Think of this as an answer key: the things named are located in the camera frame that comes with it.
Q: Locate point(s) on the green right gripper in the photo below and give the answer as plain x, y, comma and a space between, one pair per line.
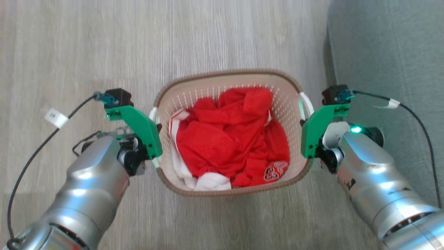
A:
314, 130

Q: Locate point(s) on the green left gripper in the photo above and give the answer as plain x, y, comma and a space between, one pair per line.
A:
140, 126

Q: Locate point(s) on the beige perforated laundry basket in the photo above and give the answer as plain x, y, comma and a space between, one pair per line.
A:
227, 81

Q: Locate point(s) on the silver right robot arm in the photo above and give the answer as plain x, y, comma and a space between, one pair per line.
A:
378, 184

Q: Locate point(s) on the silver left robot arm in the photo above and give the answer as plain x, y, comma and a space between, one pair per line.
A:
86, 187

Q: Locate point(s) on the red mesh garment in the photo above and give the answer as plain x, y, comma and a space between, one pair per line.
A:
229, 139

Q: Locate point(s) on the grey fabric sofa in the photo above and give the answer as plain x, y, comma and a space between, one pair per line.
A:
388, 52

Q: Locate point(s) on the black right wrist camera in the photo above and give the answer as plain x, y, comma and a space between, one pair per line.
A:
333, 93

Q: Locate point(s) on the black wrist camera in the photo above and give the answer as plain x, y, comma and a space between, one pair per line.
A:
333, 93
119, 96

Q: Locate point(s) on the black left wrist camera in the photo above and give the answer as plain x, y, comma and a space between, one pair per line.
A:
119, 96

